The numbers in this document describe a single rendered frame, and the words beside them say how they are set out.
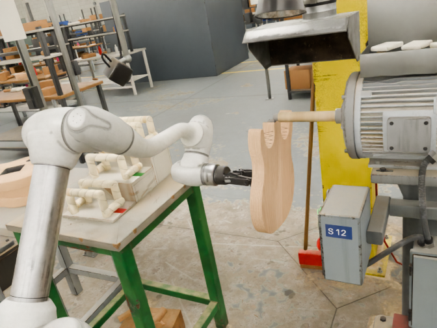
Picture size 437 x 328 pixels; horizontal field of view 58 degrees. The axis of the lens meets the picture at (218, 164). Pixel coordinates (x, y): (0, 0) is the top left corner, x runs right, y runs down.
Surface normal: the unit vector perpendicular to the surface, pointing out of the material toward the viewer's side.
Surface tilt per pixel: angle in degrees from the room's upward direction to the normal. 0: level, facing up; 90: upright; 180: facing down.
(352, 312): 0
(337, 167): 90
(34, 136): 59
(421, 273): 90
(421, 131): 90
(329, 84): 90
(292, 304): 0
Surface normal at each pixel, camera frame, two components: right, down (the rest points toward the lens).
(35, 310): 0.58, -0.61
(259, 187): -0.45, -0.20
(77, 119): -0.25, -0.24
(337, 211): -0.17, -0.91
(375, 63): -0.45, 0.41
